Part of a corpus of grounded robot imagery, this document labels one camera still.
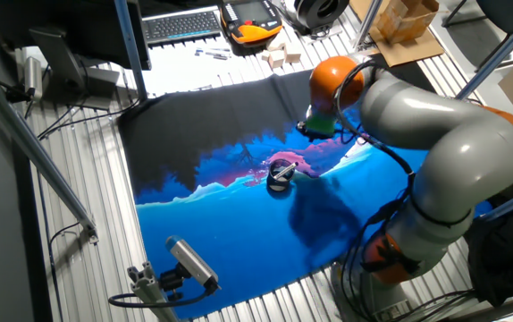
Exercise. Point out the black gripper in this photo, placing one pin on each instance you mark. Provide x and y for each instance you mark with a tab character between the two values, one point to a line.
302	129

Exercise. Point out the white pen with black cap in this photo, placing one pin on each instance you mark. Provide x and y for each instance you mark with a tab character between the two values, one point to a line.
285	171

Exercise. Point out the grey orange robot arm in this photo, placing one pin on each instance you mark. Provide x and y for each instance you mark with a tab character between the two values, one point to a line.
462	152

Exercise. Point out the black mesh pen holder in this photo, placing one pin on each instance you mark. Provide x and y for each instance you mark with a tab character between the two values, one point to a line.
278	185

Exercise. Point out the grey marker pen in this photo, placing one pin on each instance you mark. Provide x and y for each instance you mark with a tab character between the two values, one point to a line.
216	55

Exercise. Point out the small wooden block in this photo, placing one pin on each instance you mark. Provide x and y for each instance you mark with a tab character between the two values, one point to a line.
265	55

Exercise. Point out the pale wooden block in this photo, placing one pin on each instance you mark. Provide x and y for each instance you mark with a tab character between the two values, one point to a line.
276	42

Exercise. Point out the orange black teach pendant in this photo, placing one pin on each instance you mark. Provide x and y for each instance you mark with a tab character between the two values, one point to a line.
249	31

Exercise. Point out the black filament spool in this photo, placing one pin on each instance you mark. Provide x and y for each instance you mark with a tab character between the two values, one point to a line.
321	11

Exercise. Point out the landscape print cloth mat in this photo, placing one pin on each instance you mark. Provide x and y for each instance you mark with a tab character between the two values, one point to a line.
238	232

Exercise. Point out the small blue white item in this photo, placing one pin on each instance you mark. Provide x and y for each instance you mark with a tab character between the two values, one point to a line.
198	51

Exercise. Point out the brown cardboard box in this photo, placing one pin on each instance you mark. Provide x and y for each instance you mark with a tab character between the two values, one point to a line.
406	15

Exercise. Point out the black computer keyboard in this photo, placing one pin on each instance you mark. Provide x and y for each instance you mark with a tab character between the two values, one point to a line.
180	27

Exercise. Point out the short aluminium profile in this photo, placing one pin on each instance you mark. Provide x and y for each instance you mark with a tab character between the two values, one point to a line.
149	290

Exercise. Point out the dark office chair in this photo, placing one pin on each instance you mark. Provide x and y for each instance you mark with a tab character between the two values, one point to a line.
502	11

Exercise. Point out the black fabric bundle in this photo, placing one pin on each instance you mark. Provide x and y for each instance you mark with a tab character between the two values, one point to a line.
507	255

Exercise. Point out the black computer monitor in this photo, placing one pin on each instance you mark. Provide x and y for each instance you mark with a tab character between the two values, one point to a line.
82	31

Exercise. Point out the grey monitor stand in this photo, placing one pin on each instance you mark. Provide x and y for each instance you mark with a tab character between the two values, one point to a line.
60	62

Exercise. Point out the grey metal bar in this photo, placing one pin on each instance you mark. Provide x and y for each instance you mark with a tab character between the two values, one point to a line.
498	308

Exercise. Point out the silver aluminium post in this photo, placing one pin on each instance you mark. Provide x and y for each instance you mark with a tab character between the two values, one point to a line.
366	22

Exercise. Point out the silver camera with blue end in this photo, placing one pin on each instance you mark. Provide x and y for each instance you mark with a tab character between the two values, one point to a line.
191	261

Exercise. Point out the aluminium frame post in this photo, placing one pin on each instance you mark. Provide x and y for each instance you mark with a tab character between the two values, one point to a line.
129	49

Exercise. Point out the black camera ball mount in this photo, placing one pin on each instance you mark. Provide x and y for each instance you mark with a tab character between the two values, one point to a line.
171	281

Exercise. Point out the aluminium frame bar with foot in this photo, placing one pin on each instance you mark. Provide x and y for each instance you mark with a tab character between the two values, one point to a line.
507	44

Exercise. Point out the long aluminium frame bar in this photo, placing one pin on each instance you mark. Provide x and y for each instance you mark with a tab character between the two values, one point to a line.
28	143

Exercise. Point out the silver cylindrical camera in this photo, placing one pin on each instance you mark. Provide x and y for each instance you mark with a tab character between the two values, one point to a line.
33	76

